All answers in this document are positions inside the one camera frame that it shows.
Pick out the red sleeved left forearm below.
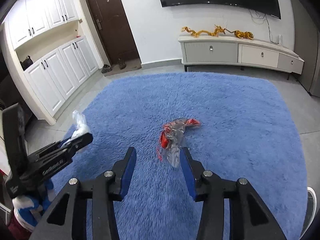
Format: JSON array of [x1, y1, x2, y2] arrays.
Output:
[[8, 216, 31, 240]]

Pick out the grey tall refrigerator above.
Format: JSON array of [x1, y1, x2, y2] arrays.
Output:
[[291, 0, 319, 97]]

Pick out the golden tiger figurine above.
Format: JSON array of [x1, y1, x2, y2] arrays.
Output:
[[226, 29, 254, 40]]

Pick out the brown door mat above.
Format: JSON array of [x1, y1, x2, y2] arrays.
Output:
[[102, 57, 143, 77]]

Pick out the white plastic bag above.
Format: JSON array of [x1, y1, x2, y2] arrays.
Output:
[[64, 110, 91, 146]]

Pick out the golden dragon figurine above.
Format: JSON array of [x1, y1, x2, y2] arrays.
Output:
[[181, 25, 226, 37]]

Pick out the black handbag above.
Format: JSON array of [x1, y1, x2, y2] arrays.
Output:
[[20, 55, 33, 70]]

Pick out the red clear snack wrapper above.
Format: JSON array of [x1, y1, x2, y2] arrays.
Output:
[[156, 118, 201, 168]]

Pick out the dark brown entrance door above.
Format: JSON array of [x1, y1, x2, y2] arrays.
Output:
[[86, 0, 139, 64]]

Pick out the dark shoe pair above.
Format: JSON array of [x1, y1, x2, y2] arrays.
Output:
[[101, 59, 126, 74]]

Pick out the white rimmed trash bin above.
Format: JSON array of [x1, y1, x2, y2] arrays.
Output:
[[300, 186, 317, 239]]

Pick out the blue shaggy rug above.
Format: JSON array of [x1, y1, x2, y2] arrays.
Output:
[[53, 72, 307, 239]]

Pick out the blue white gloved left hand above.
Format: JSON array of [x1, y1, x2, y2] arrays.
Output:
[[11, 179, 56, 233]]

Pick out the white low TV cabinet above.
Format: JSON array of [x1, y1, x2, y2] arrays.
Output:
[[178, 36, 304, 74]]

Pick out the white wall cupboards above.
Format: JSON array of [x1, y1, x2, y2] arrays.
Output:
[[1, 0, 103, 125]]

